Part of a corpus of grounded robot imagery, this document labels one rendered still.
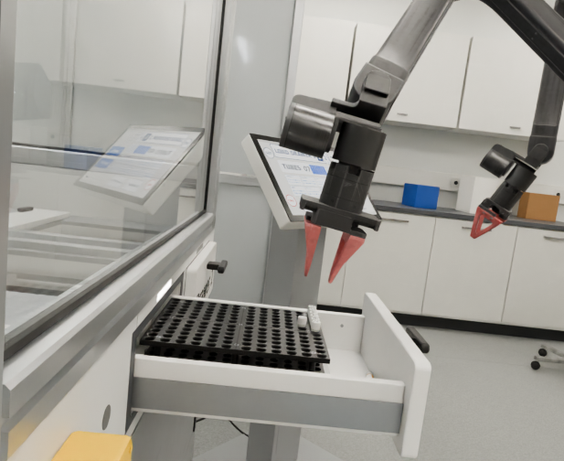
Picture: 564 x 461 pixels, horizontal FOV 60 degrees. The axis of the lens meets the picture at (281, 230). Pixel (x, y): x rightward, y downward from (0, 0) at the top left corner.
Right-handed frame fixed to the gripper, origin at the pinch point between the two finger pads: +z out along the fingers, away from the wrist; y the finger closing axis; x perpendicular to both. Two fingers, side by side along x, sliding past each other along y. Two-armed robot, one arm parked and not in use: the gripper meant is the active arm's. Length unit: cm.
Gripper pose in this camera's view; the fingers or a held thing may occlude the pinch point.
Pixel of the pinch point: (319, 273)
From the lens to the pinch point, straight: 65.0
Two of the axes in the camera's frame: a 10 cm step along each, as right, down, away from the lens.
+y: -9.6, -2.8, -0.2
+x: -0.3, 1.7, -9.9
